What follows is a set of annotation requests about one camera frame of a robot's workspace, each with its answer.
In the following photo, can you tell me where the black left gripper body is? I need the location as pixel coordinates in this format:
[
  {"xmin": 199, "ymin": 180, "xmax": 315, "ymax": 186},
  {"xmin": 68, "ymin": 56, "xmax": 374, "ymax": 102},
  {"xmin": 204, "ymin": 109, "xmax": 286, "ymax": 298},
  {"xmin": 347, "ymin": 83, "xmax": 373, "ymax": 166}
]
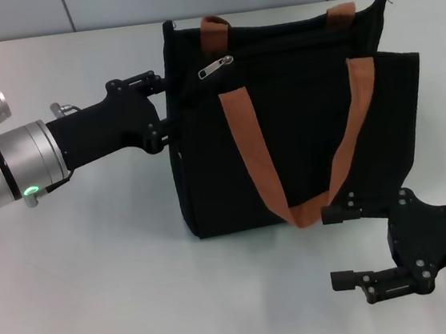
[{"xmin": 40, "ymin": 73, "xmax": 166, "ymax": 172}]

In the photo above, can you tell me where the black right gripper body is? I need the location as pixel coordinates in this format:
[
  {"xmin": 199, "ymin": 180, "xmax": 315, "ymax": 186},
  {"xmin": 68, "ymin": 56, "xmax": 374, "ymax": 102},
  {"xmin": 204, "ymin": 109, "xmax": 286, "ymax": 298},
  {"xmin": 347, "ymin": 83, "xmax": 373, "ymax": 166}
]
[{"xmin": 381, "ymin": 183, "xmax": 446, "ymax": 300}]

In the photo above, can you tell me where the silver zipper pull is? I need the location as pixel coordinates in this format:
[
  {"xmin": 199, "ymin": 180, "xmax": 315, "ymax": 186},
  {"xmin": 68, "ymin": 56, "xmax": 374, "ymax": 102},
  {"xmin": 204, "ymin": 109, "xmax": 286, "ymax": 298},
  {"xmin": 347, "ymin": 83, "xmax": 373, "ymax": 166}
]
[{"xmin": 195, "ymin": 54, "xmax": 237, "ymax": 81}]

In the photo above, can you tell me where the black bag with orange handles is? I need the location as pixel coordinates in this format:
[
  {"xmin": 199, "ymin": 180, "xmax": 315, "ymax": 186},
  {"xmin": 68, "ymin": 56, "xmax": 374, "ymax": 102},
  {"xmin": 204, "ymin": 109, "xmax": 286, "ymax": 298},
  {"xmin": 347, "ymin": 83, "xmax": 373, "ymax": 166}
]
[{"xmin": 153, "ymin": 0, "xmax": 439, "ymax": 245}]

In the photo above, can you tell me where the silver plug connector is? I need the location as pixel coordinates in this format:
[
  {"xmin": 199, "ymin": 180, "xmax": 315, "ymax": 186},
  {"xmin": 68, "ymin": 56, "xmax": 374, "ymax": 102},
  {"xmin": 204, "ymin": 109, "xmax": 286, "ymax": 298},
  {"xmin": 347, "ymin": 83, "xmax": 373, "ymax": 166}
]
[{"xmin": 49, "ymin": 99, "xmax": 83, "ymax": 119}]

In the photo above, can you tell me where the short black cable with plug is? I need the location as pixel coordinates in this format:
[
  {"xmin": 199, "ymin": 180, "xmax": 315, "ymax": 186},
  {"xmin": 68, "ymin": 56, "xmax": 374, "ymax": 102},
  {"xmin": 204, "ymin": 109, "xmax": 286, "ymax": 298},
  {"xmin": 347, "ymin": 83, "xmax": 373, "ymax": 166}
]
[{"xmin": 21, "ymin": 176, "xmax": 77, "ymax": 209}]

